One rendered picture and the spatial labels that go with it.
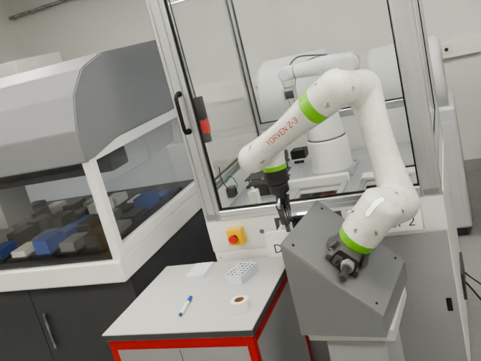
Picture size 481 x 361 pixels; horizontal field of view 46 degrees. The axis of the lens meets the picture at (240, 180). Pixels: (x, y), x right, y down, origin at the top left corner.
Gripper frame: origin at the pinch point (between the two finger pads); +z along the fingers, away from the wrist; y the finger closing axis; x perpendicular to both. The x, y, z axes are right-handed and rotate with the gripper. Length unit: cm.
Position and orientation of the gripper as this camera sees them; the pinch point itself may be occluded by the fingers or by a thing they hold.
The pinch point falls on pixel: (289, 230)
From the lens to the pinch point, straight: 229.0
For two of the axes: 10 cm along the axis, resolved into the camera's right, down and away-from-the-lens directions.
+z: 2.4, 9.4, 2.5
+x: 9.2, -1.3, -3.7
